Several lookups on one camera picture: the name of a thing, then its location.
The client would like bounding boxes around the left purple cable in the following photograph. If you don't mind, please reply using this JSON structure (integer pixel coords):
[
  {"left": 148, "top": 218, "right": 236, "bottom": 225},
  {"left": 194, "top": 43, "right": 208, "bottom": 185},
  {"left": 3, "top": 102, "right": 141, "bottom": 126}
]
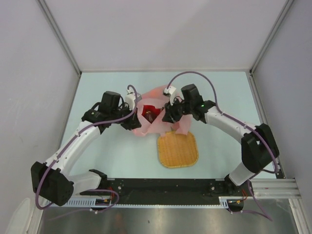
[{"left": 35, "top": 84, "right": 137, "bottom": 220}]

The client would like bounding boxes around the woven bamboo tray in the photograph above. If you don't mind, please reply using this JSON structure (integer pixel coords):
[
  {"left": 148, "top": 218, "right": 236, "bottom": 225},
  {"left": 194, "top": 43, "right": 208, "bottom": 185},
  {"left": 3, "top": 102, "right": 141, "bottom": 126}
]
[{"left": 157, "top": 131, "right": 199, "bottom": 169}]

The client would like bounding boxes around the white slotted cable duct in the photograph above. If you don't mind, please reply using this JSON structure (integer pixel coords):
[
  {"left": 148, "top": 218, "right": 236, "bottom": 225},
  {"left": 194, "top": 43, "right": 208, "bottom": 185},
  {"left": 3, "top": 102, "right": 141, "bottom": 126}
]
[{"left": 63, "top": 196, "right": 229, "bottom": 209}]

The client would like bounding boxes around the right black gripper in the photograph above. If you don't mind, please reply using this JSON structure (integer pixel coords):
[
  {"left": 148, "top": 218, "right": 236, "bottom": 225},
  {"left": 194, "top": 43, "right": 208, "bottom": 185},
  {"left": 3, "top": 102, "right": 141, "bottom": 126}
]
[{"left": 161, "top": 97, "right": 193, "bottom": 124}]

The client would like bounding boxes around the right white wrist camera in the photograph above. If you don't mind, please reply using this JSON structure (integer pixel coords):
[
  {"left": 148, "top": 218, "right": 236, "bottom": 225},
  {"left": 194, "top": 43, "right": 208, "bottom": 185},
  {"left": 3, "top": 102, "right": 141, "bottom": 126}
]
[{"left": 163, "top": 86, "right": 177, "bottom": 105}]

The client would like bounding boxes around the right side aluminium rail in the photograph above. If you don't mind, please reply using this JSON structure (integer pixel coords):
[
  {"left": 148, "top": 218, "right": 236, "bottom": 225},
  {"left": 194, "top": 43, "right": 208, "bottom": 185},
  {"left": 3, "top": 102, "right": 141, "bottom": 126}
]
[{"left": 246, "top": 71, "right": 285, "bottom": 179}]

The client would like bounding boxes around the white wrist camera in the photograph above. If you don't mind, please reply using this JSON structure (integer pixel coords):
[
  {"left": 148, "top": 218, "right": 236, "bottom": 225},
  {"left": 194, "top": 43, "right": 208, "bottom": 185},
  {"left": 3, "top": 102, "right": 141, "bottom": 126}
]
[
  {"left": 163, "top": 86, "right": 177, "bottom": 105},
  {"left": 124, "top": 89, "right": 142, "bottom": 111}
]

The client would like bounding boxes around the aluminium rail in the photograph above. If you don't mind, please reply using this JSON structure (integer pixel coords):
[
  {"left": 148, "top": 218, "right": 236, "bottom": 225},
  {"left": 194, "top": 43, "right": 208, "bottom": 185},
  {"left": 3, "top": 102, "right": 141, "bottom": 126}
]
[
  {"left": 35, "top": 177, "right": 299, "bottom": 198},
  {"left": 246, "top": 71, "right": 285, "bottom": 179}
]

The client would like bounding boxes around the red fake fruit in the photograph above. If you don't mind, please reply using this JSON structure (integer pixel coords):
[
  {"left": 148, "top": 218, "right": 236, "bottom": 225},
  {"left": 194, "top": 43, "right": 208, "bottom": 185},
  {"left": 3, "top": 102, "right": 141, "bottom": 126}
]
[{"left": 142, "top": 105, "right": 162, "bottom": 123}]

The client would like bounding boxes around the right aluminium frame post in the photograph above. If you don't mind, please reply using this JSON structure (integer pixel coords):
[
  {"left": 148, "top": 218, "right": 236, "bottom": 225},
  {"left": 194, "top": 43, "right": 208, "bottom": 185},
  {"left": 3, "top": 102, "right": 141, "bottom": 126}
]
[{"left": 248, "top": 0, "right": 295, "bottom": 74}]

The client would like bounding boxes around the aluminium frame post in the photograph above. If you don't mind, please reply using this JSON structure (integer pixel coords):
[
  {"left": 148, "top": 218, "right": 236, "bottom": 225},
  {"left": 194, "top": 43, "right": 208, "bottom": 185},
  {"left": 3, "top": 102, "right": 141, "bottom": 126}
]
[
  {"left": 248, "top": 0, "right": 295, "bottom": 74},
  {"left": 36, "top": 0, "right": 82, "bottom": 78}
]

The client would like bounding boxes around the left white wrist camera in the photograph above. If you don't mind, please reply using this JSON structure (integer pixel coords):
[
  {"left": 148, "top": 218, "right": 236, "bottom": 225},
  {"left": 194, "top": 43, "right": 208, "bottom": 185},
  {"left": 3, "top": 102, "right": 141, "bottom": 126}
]
[{"left": 124, "top": 89, "right": 142, "bottom": 111}]

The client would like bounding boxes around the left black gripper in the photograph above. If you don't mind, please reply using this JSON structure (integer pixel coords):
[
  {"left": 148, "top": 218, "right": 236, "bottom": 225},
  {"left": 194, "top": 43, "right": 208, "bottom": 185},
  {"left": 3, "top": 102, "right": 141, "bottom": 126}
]
[{"left": 110, "top": 103, "right": 141, "bottom": 131}]

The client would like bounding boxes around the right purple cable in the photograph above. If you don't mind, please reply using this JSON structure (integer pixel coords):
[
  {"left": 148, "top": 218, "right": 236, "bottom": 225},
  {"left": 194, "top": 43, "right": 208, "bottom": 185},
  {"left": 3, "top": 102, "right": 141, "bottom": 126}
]
[{"left": 165, "top": 70, "right": 280, "bottom": 221}]

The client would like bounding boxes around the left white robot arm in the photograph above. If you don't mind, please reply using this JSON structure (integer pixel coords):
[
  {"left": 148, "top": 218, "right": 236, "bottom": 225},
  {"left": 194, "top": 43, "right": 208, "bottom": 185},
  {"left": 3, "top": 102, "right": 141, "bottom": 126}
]
[{"left": 31, "top": 86, "right": 141, "bottom": 210}]

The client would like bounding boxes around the front aluminium rail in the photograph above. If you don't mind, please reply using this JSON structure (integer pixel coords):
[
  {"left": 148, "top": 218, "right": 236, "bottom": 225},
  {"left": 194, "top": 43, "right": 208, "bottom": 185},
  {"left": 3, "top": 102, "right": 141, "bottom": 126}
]
[{"left": 35, "top": 177, "right": 299, "bottom": 198}]

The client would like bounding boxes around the pink plastic bag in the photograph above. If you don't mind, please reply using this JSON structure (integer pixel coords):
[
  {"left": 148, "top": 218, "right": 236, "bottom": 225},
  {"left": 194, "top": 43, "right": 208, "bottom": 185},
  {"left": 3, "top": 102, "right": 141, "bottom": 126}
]
[{"left": 132, "top": 85, "right": 192, "bottom": 137}]

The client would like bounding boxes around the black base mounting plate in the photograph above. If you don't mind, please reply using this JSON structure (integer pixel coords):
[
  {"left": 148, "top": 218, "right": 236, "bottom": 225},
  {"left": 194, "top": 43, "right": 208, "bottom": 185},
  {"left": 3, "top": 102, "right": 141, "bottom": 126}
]
[{"left": 79, "top": 177, "right": 254, "bottom": 205}]

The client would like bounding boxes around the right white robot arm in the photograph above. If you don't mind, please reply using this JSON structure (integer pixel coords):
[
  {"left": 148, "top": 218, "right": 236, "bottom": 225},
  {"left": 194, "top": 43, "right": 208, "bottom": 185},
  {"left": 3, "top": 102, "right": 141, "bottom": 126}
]
[{"left": 162, "top": 84, "right": 279, "bottom": 195}]

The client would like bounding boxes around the purple cable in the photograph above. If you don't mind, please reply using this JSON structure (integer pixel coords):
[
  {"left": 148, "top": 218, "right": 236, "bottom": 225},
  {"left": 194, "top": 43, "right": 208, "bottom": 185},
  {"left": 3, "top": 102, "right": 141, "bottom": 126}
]
[
  {"left": 165, "top": 70, "right": 280, "bottom": 221},
  {"left": 35, "top": 84, "right": 137, "bottom": 220}
]

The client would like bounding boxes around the left aluminium frame post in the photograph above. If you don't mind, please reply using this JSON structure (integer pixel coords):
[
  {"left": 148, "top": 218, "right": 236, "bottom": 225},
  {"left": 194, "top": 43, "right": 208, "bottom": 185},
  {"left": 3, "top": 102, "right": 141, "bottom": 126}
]
[{"left": 36, "top": 0, "right": 82, "bottom": 78}]

